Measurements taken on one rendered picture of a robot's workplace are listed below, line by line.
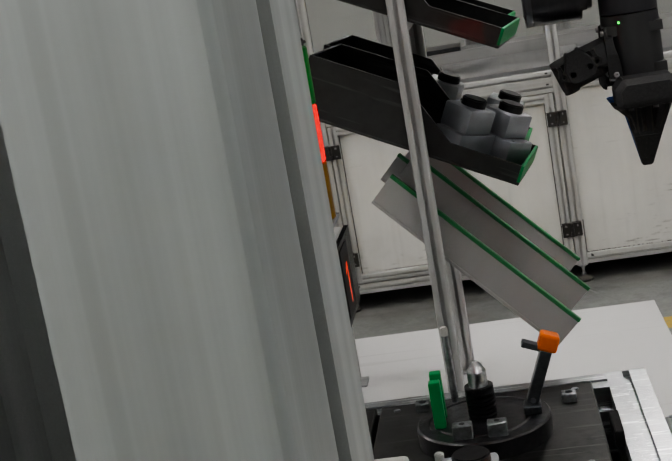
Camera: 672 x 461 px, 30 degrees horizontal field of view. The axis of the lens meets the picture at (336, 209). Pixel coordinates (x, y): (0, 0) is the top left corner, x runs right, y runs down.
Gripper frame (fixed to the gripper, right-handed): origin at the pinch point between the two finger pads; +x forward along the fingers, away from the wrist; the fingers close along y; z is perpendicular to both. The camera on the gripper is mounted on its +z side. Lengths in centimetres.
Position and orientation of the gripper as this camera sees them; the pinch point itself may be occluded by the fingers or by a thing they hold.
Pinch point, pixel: (643, 131)
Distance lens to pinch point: 131.4
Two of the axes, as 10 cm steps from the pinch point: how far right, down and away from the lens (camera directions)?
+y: -1.1, 2.1, -9.7
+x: 1.7, 9.7, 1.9
